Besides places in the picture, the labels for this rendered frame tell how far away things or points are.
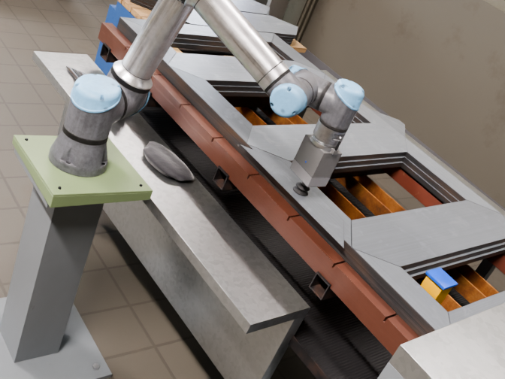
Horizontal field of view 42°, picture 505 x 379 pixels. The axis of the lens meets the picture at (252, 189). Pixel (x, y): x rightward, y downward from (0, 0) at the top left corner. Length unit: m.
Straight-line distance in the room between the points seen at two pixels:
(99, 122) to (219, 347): 0.71
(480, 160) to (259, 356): 2.91
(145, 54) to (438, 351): 1.04
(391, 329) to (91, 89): 0.90
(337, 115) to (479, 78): 2.93
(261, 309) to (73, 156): 0.61
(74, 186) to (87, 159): 0.08
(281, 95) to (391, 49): 3.45
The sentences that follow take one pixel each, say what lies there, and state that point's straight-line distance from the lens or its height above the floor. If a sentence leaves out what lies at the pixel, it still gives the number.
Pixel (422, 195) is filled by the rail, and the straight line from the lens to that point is 2.24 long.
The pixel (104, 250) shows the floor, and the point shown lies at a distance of 2.65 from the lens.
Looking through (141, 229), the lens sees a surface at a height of 0.40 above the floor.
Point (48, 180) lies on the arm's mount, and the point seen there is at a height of 0.72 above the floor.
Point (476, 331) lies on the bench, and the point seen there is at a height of 1.05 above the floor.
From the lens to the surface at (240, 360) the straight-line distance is 1.85.
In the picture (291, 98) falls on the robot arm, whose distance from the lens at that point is 1.44.
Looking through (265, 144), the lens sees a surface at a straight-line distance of 1.86.
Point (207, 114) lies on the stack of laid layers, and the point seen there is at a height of 0.84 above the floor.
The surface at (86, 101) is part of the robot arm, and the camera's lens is 1.66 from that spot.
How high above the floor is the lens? 1.66
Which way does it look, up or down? 29 degrees down
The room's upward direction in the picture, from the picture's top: 24 degrees clockwise
